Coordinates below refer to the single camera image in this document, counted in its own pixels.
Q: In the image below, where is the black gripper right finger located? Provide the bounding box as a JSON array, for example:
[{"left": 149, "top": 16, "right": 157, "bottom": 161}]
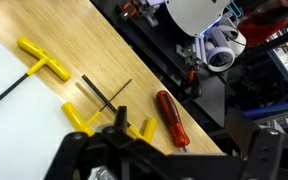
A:
[{"left": 226, "top": 108, "right": 287, "bottom": 180}]

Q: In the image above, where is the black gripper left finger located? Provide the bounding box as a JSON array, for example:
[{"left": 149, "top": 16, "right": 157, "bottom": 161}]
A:
[{"left": 44, "top": 105, "right": 165, "bottom": 180}]

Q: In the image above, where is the white board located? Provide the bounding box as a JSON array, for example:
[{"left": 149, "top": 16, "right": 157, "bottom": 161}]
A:
[{"left": 0, "top": 28, "right": 77, "bottom": 180}]

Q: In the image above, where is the large red black screwdriver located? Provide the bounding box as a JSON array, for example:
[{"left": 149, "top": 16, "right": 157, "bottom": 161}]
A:
[{"left": 155, "top": 89, "right": 191, "bottom": 154}]

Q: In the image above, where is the orange black bar clamp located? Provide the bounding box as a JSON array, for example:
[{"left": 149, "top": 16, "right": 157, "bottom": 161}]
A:
[
  {"left": 187, "top": 69, "right": 196, "bottom": 84},
  {"left": 118, "top": 1, "right": 138, "bottom": 19}
]

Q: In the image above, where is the long thin black rod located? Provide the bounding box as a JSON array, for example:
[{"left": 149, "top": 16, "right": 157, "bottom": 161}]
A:
[{"left": 0, "top": 36, "right": 72, "bottom": 115}]

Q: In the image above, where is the red fabric item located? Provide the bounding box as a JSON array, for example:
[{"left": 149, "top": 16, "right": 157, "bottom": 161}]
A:
[{"left": 238, "top": 13, "right": 288, "bottom": 48}]

